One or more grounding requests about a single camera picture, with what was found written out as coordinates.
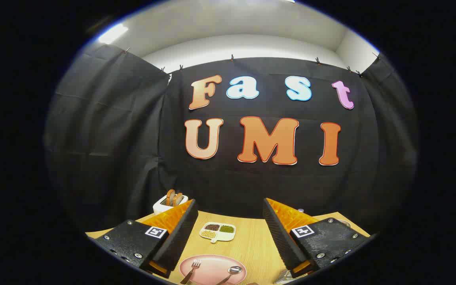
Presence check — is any white divided dish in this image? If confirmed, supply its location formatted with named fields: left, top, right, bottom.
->
left=199, top=222, right=236, bottom=243

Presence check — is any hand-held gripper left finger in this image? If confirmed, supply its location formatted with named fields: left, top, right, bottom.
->
left=93, top=199, right=199, bottom=278

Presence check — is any spoon with brown handle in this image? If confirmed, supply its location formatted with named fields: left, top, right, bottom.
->
left=217, top=266, right=243, bottom=285

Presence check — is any ceiling light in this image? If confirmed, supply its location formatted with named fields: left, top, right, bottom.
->
left=97, top=23, right=129, bottom=45

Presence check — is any metal wire cutlery basket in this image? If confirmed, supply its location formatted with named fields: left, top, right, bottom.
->
left=274, top=270, right=304, bottom=285

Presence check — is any fork with brown handle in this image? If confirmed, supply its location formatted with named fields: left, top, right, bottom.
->
left=180, top=260, right=201, bottom=285

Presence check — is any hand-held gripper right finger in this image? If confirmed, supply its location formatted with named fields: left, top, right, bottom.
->
left=262, top=198, right=371, bottom=277

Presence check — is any white toaster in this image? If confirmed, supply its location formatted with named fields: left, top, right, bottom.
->
left=153, top=195, right=189, bottom=215

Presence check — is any pink round plate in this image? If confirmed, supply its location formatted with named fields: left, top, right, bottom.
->
left=179, top=255, right=247, bottom=285

